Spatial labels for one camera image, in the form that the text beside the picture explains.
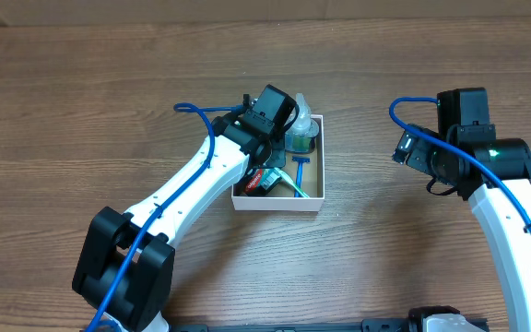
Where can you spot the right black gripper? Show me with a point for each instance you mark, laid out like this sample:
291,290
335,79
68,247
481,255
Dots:
425,162

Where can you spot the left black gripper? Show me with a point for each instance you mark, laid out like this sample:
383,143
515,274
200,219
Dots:
274,157

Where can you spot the clear pump bottle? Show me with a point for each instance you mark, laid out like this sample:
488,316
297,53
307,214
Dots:
300,137

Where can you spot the blue razor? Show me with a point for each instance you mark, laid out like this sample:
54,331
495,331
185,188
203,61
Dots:
301,161

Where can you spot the green white soap packet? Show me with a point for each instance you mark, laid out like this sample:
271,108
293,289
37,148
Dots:
269,180

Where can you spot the green white toothbrush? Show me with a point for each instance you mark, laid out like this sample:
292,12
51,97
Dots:
288,180

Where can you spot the teal toothpaste tube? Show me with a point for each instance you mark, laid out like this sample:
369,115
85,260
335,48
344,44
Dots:
253,186

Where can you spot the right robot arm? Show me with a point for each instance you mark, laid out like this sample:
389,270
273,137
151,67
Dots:
493,175

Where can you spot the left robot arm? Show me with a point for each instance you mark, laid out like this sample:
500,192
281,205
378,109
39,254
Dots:
125,267

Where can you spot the white cardboard box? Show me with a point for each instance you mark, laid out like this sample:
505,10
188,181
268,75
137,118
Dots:
281,197

